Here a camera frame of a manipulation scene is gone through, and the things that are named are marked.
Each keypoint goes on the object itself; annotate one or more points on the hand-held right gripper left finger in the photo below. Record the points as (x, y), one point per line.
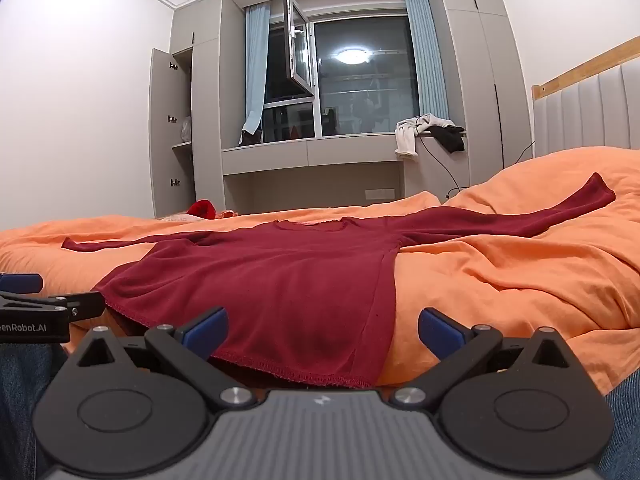
(207, 332)

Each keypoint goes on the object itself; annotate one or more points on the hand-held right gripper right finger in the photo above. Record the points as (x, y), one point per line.
(440, 332)

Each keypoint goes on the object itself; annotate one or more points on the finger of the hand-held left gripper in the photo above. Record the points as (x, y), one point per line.
(82, 305)
(22, 281)

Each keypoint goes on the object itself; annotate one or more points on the dark red long-sleeve shirt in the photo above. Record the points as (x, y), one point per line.
(280, 285)

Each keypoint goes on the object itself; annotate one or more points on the person's left jeans leg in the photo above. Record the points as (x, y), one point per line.
(25, 400)

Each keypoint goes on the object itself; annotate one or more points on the person's jeans leg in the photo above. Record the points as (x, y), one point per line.
(25, 400)
(627, 435)

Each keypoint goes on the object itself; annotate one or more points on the orange bed blanket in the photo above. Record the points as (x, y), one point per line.
(500, 285)

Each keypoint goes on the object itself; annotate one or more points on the pale patterned cloth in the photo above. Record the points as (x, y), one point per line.
(177, 218)

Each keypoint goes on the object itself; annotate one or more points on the small orange cloth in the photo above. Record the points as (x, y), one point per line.
(226, 213)

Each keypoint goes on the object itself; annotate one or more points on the red plush cloth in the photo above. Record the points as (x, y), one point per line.
(202, 208)

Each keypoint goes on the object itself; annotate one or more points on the black garment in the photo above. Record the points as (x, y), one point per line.
(450, 140)

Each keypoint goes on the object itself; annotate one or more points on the white garment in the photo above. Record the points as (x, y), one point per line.
(406, 142)

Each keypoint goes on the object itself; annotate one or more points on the dark cloth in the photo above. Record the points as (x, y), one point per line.
(249, 137)

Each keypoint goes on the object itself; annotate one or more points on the grey window bench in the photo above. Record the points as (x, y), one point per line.
(350, 152)

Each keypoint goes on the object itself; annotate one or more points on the person's right jeans leg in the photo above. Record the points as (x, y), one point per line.
(627, 435)

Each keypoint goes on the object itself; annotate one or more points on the grey wardrobe with open door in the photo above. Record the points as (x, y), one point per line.
(205, 110)

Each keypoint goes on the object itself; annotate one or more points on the large glass window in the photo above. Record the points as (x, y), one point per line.
(365, 95)

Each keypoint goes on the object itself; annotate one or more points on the grey padded wooden headboard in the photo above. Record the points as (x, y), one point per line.
(590, 110)

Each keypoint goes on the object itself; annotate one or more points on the tall grey cabinet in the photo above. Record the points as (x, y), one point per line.
(480, 60)

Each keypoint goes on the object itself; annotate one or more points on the light blue curtain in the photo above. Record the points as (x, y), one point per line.
(256, 60)
(425, 50)

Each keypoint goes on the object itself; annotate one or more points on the open window sash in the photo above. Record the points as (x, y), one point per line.
(300, 45)

